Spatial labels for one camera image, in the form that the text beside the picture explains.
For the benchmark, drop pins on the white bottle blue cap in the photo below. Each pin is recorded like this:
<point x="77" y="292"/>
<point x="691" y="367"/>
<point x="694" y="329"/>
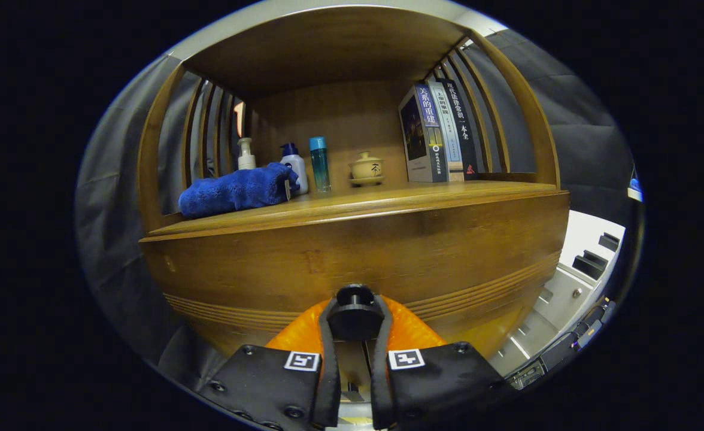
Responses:
<point x="297" y="167"/>

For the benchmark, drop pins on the wooden cabinet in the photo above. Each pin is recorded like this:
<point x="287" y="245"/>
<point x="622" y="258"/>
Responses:
<point x="328" y="48"/>

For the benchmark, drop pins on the wooden drawer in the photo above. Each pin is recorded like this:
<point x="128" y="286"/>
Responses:
<point x="358" y="251"/>

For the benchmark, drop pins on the black electronic device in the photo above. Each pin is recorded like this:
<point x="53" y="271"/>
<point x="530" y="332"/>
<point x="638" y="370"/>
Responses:
<point x="558" y="353"/>

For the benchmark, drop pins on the grey spine book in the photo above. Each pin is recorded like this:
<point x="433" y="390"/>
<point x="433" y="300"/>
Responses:
<point x="451" y="137"/>

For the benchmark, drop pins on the black spine book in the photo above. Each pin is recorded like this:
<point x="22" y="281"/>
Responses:
<point x="464" y="131"/>

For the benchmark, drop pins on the white pump bottle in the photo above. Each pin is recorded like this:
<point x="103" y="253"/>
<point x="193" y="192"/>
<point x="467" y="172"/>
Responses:
<point x="246" y="160"/>

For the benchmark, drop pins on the blue towel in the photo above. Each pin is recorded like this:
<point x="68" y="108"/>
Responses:
<point x="232" y="191"/>

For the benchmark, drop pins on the beige lidded teacup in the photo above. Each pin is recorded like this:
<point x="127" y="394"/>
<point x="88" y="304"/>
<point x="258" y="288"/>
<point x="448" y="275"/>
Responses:
<point x="366" y="169"/>

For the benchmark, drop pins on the white storage cabinet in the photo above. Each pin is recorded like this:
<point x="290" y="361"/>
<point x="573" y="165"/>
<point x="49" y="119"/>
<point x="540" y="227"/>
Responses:
<point x="585" y="233"/>

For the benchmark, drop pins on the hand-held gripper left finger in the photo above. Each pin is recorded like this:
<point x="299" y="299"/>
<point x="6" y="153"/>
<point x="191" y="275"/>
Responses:
<point x="328" y="383"/>

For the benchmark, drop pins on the blue spine book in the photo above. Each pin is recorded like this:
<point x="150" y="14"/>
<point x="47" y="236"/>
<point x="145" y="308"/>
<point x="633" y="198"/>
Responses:
<point x="430" y="137"/>

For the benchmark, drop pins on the teal bottle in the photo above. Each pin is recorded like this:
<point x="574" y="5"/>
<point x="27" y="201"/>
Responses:
<point x="320" y="164"/>

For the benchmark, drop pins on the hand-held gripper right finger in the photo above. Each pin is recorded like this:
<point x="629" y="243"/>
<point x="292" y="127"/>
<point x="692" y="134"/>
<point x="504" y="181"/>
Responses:
<point x="382" y="383"/>

